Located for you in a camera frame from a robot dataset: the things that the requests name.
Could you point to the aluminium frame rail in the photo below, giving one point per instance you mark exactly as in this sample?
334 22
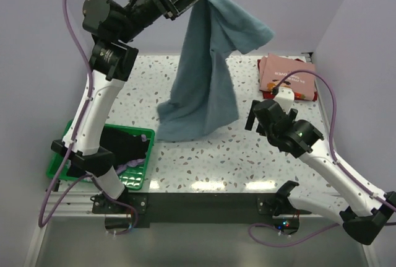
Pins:
75 204

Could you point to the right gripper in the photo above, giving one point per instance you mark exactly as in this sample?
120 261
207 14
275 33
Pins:
250 120

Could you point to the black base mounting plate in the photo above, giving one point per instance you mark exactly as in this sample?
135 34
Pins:
192 208

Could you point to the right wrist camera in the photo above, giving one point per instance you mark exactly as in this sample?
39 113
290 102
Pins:
285 97

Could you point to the green plastic basket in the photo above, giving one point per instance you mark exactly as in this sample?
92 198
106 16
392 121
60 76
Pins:
133 177

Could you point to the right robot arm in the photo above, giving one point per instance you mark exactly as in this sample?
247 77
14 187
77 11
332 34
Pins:
361 209

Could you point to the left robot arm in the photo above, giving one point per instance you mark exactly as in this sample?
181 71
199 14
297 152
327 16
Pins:
112 27

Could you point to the lavender garment in basket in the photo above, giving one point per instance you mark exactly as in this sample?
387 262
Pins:
133 163

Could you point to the blue t-shirt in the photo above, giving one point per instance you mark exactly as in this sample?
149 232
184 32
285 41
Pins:
202 97

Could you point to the black garment in basket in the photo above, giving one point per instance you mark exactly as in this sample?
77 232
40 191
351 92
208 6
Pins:
75 171

